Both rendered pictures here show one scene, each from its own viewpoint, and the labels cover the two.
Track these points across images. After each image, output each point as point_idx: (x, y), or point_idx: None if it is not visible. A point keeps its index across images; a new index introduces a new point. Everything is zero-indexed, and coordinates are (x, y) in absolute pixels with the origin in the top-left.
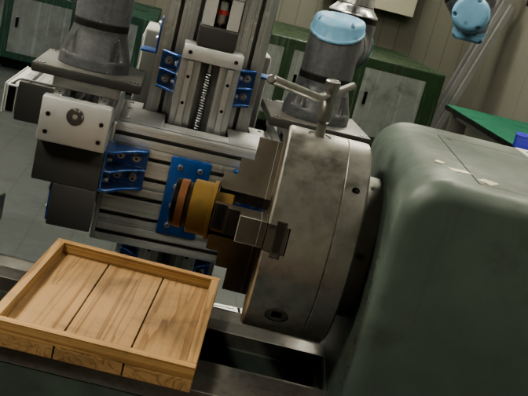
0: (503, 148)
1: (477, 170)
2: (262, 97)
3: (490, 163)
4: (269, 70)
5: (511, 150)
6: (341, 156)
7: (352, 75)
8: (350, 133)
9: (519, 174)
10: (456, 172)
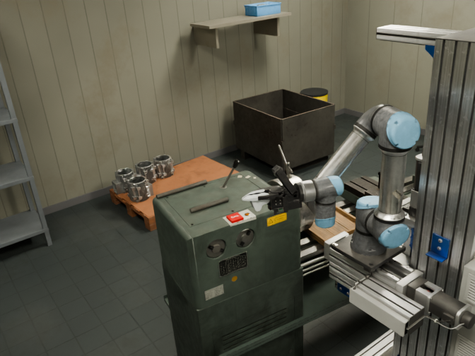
0: None
1: (246, 181)
2: (460, 287)
3: (248, 190)
4: (468, 276)
5: (254, 210)
6: None
7: (356, 225)
8: (339, 241)
9: (238, 188)
10: (247, 175)
